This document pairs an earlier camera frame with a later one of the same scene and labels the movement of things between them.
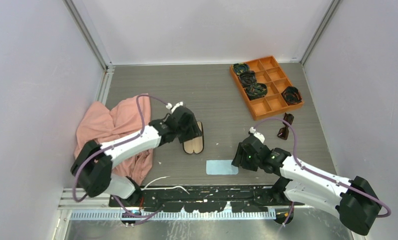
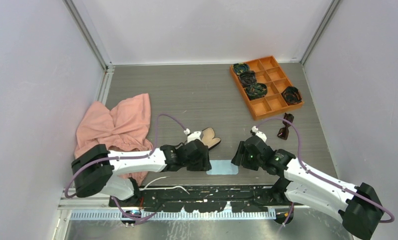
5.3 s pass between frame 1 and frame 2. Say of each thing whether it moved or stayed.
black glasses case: moved
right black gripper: stayed
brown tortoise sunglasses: stayed
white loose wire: stayed
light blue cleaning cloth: stayed
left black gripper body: moved
